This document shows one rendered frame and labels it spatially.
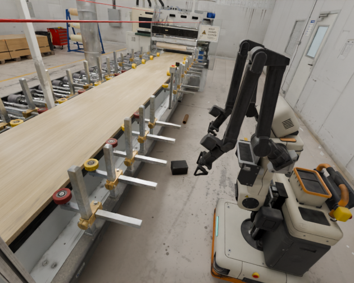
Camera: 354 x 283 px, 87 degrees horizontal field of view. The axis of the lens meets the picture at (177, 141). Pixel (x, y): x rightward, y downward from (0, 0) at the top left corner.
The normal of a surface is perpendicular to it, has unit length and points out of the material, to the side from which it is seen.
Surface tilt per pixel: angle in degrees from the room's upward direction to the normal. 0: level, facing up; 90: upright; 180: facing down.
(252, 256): 0
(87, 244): 0
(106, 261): 0
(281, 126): 90
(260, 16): 90
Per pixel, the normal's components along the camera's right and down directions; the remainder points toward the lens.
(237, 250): 0.09, -0.83
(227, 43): -0.21, 0.52
